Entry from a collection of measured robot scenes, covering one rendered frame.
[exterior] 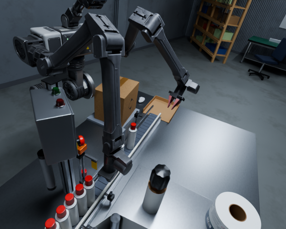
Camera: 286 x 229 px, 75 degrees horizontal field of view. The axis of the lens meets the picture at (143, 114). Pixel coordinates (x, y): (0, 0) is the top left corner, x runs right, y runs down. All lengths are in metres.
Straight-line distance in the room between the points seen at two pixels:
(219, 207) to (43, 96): 0.86
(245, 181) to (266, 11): 6.82
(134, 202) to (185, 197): 0.28
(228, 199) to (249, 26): 7.19
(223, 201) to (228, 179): 0.39
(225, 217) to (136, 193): 0.44
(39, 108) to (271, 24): 7.58
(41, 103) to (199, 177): 1.03
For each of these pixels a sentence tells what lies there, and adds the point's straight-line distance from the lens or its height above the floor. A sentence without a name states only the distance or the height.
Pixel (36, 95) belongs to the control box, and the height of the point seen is 1.47.
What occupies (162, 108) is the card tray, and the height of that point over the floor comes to 0.83.
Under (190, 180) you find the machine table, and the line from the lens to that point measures 1.28.
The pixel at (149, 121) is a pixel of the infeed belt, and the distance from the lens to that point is 1.51.
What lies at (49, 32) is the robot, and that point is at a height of 1.53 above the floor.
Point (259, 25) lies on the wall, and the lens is 7.85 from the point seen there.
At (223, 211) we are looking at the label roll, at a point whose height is 1.02.
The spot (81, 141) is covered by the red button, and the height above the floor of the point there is 1.33.
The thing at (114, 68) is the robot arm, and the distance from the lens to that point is 0.65.
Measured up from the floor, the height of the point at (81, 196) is 1.04.
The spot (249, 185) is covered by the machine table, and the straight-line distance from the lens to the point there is 1.47.
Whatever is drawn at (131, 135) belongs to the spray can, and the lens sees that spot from 1.17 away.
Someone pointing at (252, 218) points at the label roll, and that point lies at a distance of 1.07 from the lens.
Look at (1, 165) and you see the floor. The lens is 2.55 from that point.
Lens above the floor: 1.82
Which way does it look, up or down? 36 degrees down
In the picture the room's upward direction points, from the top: 10 degrees clockwise
